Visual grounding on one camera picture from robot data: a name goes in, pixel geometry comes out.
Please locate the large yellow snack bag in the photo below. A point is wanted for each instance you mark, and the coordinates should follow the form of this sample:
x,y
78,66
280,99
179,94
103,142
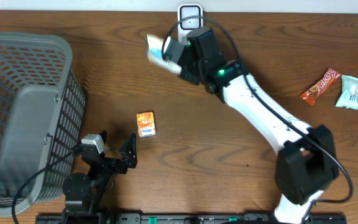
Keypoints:
x,y
154,54

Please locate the grey plastic shopping basket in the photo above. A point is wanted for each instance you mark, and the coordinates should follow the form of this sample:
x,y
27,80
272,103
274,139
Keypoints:
x,y
41,112

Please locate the small orange snack box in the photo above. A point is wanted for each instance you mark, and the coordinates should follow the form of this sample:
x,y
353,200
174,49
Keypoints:
x,y
146,124

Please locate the red Top chocolate bar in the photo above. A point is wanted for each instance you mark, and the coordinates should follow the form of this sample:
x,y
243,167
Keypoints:
x,y
314,92

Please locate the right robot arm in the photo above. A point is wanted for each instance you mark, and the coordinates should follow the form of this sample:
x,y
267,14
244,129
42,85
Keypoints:
x,y
306,157

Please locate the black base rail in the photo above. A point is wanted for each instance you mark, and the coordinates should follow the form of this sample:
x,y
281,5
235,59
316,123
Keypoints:
x,y
135,218

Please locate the white barcode scanner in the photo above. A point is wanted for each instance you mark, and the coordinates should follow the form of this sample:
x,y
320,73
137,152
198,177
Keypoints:
x,y
193,12

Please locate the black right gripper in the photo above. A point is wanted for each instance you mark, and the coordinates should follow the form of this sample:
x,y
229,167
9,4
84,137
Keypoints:
x,y
186,75

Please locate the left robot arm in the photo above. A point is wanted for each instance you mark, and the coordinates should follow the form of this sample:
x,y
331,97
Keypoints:
x,y
83,192

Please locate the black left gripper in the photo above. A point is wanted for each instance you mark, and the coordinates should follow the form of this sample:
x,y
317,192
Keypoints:
x,y
122,167

